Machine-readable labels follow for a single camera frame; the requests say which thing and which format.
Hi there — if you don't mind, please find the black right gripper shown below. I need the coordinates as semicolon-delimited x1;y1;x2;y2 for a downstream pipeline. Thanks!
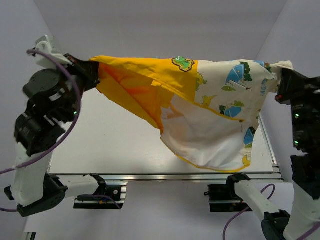
273;65;320;146

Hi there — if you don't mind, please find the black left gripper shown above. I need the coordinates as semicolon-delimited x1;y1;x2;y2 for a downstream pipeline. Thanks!
54;52;101;121

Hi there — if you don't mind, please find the yellow dinosaur print kids jacket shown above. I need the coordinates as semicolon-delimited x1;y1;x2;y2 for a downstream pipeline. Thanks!
92;55;293;173

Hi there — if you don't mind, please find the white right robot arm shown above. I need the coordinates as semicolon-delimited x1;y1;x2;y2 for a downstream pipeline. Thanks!
225;69;320;240

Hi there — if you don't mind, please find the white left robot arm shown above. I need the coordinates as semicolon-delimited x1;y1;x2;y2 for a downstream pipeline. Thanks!
4;35;100;217

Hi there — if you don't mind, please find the aluminium right side rail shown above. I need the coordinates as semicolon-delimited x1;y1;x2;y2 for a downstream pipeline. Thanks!
258;115;284;181

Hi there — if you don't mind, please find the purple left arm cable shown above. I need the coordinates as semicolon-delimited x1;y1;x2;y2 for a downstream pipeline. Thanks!
0;49;82;213

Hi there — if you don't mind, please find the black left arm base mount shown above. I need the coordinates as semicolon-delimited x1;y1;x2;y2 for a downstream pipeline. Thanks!
73;173;127;210

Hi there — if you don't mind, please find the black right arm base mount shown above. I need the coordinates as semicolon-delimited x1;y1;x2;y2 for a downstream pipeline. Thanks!
203;173;252;213

